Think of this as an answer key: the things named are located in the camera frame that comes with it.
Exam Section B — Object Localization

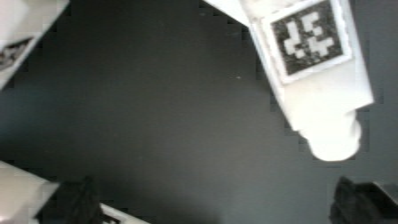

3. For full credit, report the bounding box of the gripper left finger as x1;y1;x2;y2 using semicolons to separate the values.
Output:
36;176;120;224

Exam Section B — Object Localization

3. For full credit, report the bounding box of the white square tabletop tray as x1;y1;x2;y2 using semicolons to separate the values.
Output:
0;161;150;224

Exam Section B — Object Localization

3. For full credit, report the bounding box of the white table leg front tag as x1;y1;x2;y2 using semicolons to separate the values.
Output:
205;0;374;162

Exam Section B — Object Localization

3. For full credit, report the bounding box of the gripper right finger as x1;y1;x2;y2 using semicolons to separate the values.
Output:
329;176;398;224

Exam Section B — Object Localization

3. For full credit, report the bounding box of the white table leg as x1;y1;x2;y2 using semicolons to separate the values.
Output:
0;0;72;90

